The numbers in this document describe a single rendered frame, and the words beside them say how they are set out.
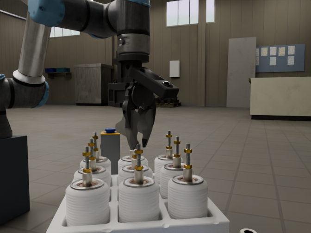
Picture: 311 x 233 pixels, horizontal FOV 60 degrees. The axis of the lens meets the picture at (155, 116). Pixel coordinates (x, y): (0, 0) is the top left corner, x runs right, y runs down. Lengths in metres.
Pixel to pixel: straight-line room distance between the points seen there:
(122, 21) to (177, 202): 0.42
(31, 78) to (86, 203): 0.63
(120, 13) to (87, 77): 11.38
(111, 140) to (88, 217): 0.43
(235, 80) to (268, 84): 5.41
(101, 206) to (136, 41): 0.37
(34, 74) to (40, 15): 0.52
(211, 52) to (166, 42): 1.97
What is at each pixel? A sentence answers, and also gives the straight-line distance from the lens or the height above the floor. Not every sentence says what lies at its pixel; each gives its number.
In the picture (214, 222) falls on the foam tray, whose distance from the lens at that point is 0.65.
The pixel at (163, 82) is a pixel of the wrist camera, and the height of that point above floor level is 0.48.
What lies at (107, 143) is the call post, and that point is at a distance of 1.01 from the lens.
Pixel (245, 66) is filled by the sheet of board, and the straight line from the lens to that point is 10.78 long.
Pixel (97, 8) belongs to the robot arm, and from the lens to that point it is 0.68.
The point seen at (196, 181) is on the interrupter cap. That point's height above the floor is 0.25.
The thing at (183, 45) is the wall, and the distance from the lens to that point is 11.60.
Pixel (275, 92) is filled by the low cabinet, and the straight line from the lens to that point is 5.36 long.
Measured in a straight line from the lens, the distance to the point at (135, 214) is 0.63.
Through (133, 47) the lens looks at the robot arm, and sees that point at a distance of 0.60.
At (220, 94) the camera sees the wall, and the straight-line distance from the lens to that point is 11.11.
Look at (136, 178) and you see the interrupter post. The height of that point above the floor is 0.26.
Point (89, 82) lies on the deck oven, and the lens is 11.93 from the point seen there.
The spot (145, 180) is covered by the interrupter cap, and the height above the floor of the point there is 0.25.
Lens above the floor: 0.46
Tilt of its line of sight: 5 degrees down
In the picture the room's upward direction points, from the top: straight up
